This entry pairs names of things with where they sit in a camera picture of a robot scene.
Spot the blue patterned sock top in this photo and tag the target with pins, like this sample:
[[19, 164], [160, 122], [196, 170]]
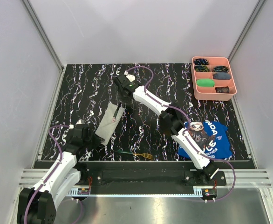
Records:
[[201, 61]]

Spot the blue patterned sock middle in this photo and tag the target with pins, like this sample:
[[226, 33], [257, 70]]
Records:
[[201, 68]]

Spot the dark blue rolled sock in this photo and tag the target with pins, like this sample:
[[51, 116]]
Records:
[[221, 76]]

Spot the dark brown rolled sock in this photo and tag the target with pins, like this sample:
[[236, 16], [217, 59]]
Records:
[[222, 90]]

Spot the pink divided organizer tray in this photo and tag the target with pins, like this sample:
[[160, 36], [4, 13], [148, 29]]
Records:
[[212, 78]]

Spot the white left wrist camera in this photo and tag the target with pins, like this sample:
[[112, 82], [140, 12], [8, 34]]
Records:
[[79, 122]]

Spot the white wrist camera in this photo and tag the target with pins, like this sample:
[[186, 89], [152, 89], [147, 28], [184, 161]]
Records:
[[79, 122], [129, 76]]

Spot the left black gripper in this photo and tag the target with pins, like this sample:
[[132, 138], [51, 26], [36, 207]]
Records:
[[97, 139]]

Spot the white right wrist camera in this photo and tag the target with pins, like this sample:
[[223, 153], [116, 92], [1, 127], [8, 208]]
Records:
[[129, 76]]

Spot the gold fork green handle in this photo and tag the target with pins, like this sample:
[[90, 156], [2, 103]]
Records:
[[144, 155]]

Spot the grey cloth napkin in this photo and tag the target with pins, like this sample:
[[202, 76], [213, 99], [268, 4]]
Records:
[[107, 127]]

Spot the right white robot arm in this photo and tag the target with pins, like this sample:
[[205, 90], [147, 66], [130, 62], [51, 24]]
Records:
[[171, 122]]

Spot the blue printed t-shirt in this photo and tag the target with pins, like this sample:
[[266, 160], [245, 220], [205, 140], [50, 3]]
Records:
[[211, 137]]

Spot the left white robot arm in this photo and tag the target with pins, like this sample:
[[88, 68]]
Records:
[[39, 204]]

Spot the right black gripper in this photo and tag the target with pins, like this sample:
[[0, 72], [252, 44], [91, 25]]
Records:
[[127, 100]]

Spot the blue patterned sock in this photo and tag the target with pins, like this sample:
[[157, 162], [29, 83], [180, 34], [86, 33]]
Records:
[[220, 69], [201, 61], [201, 68]]

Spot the blue patterned sock right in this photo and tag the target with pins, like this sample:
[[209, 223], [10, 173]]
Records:
[[220, 69]]

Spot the black marbled table mat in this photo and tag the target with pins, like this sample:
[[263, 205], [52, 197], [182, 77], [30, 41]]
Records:
[[87, 89]]

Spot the aluminium frame rail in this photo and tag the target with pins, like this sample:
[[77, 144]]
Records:
[[35, 20]]

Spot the pink-handled table knife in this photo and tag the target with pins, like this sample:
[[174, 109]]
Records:
[[116, 112]]

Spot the green rolled sock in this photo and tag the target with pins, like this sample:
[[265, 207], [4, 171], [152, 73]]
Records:
[[205, 83]]

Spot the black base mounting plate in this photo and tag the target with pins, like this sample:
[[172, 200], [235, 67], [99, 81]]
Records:
[[147, 178]]

